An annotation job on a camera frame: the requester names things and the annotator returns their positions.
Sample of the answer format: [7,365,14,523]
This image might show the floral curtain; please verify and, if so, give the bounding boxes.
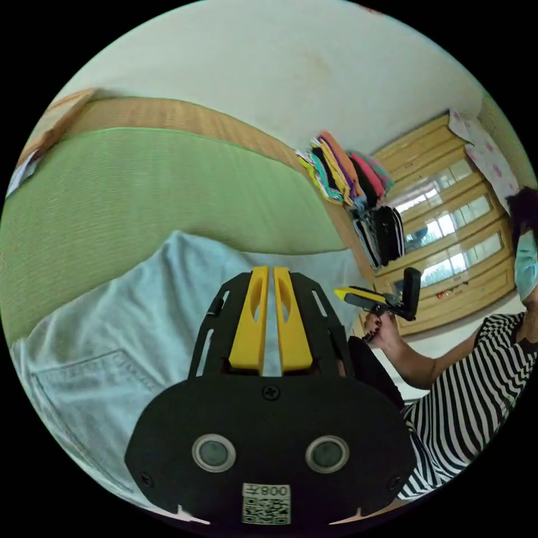
[448,108,521,201]

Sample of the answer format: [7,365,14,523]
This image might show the wooden cupboard with glass doors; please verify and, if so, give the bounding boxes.
[357,112,521,337]

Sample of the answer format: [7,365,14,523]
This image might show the person's body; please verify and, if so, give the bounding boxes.
[347,184,538,502]

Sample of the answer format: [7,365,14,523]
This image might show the pile of clothes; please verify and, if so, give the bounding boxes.
[295,131,407,271]

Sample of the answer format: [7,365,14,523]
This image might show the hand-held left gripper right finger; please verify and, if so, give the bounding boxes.
[273,266,313,376]

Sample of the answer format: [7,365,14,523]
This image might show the person's right hand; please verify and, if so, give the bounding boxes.
[363,310,405,350]

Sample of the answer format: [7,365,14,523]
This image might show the light blue jeans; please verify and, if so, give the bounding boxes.
[10,230,367,510]

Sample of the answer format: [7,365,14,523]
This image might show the bed with green woven mat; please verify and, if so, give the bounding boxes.
[0,87,379,350]

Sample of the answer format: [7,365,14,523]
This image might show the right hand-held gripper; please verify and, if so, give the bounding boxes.
[333,286,405,343]

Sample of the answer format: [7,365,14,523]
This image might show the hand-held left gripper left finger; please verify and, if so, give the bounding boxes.
[228,265,270,376]

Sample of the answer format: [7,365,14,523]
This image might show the person's right forearm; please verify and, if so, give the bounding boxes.
[391,326,488,391]

